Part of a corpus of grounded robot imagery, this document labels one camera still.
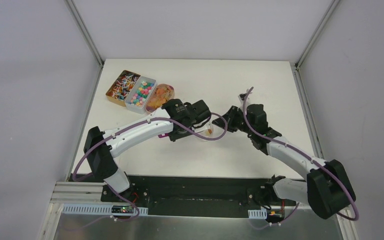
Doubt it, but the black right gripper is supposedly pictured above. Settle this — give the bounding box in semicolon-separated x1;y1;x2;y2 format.
211;105;255;136

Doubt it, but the clear plastic jar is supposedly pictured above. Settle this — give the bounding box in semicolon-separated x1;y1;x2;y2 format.
194;121;216;142

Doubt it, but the magenta plastic scoop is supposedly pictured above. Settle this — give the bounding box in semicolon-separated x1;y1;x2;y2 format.
158;133;169;138

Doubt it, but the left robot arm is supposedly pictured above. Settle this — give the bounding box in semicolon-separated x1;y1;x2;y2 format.
83;98;212;203

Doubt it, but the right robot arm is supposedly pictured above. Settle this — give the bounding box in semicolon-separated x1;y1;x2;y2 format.
212;104;356;219

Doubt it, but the pink gummy candy box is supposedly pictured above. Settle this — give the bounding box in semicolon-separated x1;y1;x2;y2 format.
145;83;175;113

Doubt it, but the yellow lollipop box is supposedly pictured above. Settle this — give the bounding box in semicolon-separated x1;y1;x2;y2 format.
105;70;141;107

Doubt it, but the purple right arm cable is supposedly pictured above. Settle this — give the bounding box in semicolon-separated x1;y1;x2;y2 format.
242;86;361;222

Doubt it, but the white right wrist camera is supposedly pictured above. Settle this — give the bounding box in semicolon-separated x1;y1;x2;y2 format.
238;93;253;112

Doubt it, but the right aluminium frame post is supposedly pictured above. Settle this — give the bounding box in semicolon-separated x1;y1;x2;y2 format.
294;0;342;71

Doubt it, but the aluminium frame post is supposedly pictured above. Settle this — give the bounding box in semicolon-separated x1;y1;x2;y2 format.
64;0;105;69
294;0;342;71

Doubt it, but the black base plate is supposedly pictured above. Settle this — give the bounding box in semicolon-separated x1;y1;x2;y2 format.
67;173;306;220

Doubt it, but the right white cable duct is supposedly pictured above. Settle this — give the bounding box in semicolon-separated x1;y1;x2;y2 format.
247;208;268;220

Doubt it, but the white cable duct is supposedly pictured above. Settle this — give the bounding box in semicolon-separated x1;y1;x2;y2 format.
247;208;268;220
61;203;149;217

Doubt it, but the left aluminium frame post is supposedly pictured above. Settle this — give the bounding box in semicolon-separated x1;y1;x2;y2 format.
64;0;105;69

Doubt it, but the left white cable duct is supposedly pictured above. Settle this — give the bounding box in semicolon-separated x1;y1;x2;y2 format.
61;203;149;217

